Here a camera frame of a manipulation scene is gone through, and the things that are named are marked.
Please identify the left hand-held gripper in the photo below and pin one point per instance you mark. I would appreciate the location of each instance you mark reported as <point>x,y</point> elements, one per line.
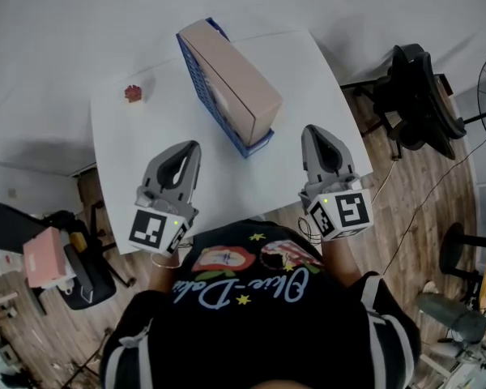
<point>150,229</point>

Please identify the grey cylinder device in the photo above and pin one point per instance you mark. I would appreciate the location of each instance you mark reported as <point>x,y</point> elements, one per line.
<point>449,316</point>

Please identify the blue plastic basket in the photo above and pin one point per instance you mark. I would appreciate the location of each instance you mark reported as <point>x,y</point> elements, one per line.
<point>200,83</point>

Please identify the person's left forearm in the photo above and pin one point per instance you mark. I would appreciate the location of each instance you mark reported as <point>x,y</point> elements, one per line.
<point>160,276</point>

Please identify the person's black printed shirt torso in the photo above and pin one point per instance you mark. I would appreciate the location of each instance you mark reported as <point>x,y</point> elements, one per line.
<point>259,330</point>

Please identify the black mesh office chair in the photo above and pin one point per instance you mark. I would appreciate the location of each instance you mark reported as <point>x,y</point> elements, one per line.
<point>12,225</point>

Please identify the white mug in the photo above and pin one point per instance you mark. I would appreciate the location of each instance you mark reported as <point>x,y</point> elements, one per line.
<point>66,287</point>

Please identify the pink flat box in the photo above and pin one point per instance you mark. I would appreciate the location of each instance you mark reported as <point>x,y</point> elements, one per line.
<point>44,257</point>

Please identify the person's right forearm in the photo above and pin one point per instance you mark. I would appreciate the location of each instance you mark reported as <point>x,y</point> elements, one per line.
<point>342,262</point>

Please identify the white table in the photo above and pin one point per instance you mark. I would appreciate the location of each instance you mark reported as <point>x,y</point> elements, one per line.
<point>146,136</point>

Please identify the black curved-back office chair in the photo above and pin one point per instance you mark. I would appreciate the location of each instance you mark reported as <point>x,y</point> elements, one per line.
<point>421,95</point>

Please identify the beige cardboard box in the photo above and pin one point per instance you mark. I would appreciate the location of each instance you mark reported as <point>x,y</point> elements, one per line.
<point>235,79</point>

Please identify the black pedestal base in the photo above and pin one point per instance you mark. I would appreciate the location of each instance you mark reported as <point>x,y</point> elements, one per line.
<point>455,249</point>

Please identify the small red ornament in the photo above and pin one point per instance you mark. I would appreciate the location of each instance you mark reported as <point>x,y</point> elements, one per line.
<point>133,93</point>

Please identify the white-edged smartphone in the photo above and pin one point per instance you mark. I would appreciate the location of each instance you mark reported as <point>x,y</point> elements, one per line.
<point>86,295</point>

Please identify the yellow black object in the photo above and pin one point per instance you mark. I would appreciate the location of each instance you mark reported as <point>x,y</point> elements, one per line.
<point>78,241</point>

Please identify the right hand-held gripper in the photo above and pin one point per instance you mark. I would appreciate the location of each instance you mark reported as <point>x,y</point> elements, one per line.
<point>350,211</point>

